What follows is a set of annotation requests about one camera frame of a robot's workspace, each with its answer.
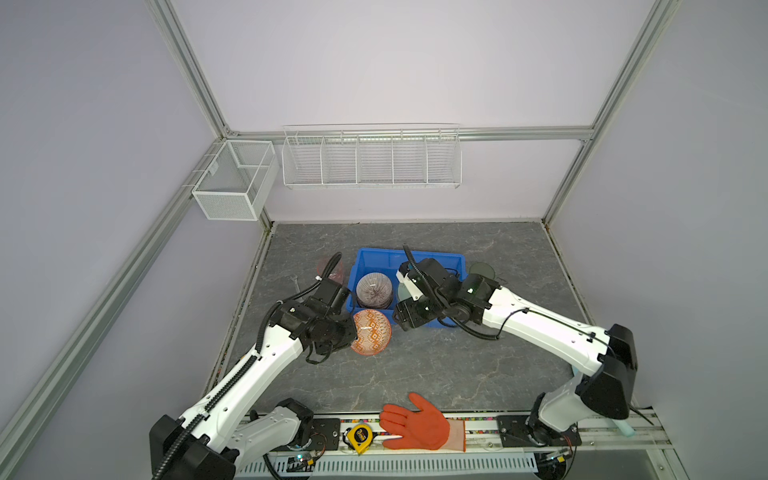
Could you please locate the purple striped bowl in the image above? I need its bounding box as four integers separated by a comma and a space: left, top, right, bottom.
355, 272, 394, 309

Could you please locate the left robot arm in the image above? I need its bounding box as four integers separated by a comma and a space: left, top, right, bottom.
149, 253, 357, 479

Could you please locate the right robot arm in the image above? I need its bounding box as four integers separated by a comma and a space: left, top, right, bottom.
394, 249, 638, 447

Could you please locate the blue plastic bin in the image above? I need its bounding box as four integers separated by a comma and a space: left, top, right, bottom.
347, 248, 468, 326

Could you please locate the green transparent cup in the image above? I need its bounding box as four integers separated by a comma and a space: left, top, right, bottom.
468, 262, 496, 280

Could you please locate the yellow tape measure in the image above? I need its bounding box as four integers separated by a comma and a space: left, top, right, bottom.
344, 423, 376, 455

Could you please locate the red rubber glove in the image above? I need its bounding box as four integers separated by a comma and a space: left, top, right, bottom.
379, 392, 466, 452

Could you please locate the white mesh basket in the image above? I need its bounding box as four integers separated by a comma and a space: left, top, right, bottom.
192, 140, 279, 221

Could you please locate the light blue spatula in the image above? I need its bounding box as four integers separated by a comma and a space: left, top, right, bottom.
613, 420, 636, 438

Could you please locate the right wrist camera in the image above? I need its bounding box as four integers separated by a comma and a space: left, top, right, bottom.
396, 271, 422, 302

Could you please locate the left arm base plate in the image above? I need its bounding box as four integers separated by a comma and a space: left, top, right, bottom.
277, 417, 341, 452

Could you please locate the white wire wall rack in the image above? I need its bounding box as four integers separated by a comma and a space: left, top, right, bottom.
282, 123, 463, 189

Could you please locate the white vented rail cover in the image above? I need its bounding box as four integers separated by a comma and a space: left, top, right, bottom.
270, 452, 539, 479

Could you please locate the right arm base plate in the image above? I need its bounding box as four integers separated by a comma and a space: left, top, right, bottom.
496, 415, 582, 448

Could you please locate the aluminium frame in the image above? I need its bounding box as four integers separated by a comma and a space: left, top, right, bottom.
1, 1, 680, 479

